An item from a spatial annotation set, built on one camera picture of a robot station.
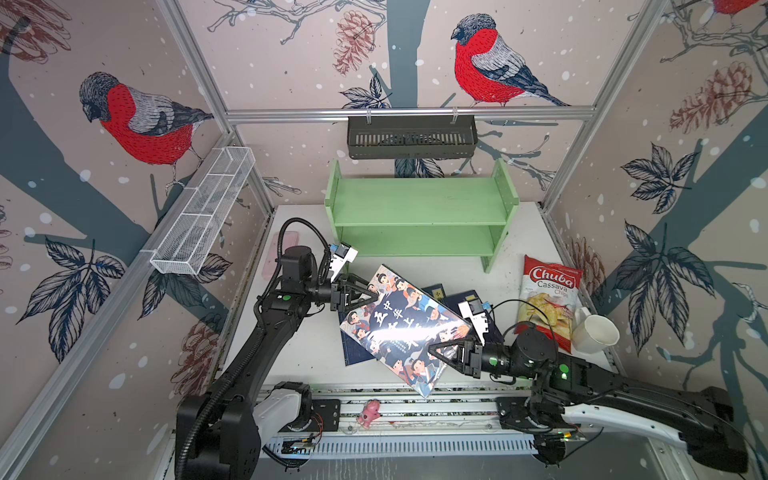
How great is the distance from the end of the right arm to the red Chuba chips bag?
0.39m

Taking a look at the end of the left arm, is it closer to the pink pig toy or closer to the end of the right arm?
the end of the right arm

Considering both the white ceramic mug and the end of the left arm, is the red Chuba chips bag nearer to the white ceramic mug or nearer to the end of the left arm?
the white ceramic mug

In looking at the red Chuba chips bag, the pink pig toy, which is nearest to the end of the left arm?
the pink pig toy

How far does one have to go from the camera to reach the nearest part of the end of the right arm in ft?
1.81

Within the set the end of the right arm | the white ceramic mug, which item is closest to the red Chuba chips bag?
the white ceramic mug

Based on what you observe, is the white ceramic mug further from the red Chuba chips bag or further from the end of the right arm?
the end of the right arm

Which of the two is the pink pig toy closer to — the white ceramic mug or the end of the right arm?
the end of the right arm

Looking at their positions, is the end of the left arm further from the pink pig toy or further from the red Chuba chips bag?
the red Chuba chips bag

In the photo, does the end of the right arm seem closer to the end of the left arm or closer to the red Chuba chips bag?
the end of the left arm

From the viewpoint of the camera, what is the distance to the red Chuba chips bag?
87 cm

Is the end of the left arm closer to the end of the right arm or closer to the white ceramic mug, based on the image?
the end of the right arm
